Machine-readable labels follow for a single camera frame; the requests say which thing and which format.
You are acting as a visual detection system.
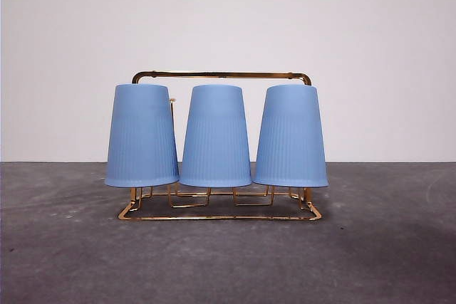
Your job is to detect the blue ribbed plastic cup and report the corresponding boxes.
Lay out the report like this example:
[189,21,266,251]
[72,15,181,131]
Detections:
[252,85,329,189]
[179,85,253,189]
[104,83,180,189]

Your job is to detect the gold wire cup holder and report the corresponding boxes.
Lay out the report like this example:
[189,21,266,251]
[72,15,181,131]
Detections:
[118,70,323,222]

